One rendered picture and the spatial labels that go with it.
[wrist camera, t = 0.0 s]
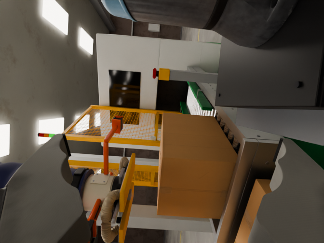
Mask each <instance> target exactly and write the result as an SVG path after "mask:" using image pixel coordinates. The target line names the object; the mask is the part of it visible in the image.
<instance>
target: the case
mask: <svg viewBox="0 0 324 243"><path fill-rule="evenodd" d="M237 157H238V155H237V153H236V152H235V150H234V148H233V147H232V145H231V143H230V142H229V140H228V139H227V137H226V135H225V134H224V132H223V130H222V129H221V127H220V125H219V124H218V122H217V120H216V119H215V117H214V116H203V115H190V114H177V113H165V112H163V114H162V130H161V141H160V152H159V172H158V197H157V215H161V216H183V217H198V218H213V219H221V215H222V211H223V208H224V204H225V200H226V197H227V193H228V190H229V187H230V182H231V179H232V175H233V171H234V168H235V164H236V161H237Z"/></svg>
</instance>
